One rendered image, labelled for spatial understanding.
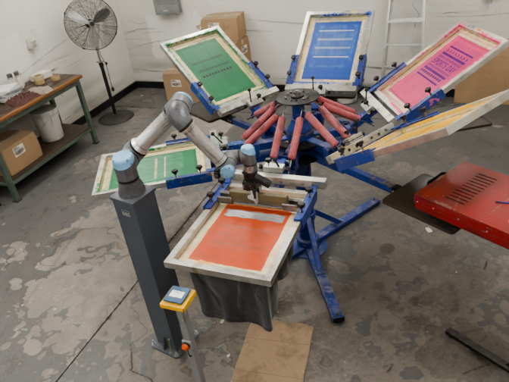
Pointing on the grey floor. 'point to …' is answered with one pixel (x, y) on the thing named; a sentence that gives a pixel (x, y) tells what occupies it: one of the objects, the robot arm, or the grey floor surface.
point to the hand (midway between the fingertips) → (258, 200)
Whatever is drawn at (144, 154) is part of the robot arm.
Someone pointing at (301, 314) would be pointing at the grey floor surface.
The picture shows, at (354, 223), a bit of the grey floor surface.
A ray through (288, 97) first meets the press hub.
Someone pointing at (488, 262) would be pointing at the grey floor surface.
